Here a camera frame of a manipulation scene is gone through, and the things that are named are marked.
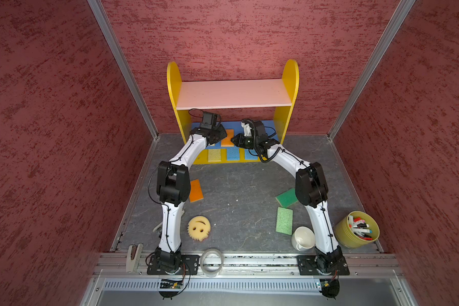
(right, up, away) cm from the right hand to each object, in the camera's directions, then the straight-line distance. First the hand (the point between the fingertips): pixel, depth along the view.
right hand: (233, 141), depth 97 cm
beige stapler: (-40, -47, -23) cm, 66 cm away
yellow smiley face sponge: (-15, -39, -16) cm, 44 cm away
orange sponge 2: (-19, -26, -2) cm, 32 cm away
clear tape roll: (-8, -51, -21) cm, 56 cm away
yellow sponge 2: (-11, -7, +10) cm, 17 cm away
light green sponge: (+24, -37, -12) cm, 46 cm away
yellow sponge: (-10, -2, -6) cm, 12 cm away
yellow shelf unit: (+23, +12, -12) cm, 28 cm away
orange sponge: (-3, 0, -2) cm, 4 cm away
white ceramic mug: (+30, -42, -18) cm, 55 cm away
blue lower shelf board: (+18, +6, -12) cm, 22 cm away
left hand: (-5, +3, +1) cm, 6 cm away
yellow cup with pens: (+51, -37, -22) cm, 67 cm away
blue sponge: (+9, -8, -10) cm, 15 cm away
